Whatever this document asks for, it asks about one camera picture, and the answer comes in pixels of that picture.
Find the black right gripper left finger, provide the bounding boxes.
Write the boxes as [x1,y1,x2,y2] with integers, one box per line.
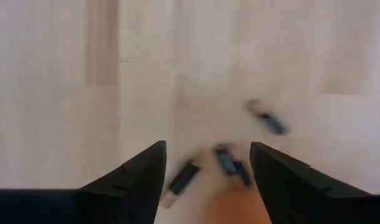
[80,141,168,224]

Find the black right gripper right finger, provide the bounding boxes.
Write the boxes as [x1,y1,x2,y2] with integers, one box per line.
[250,142,370,224]

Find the orange plastic bin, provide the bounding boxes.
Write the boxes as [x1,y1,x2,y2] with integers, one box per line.
[205,186,272,224]

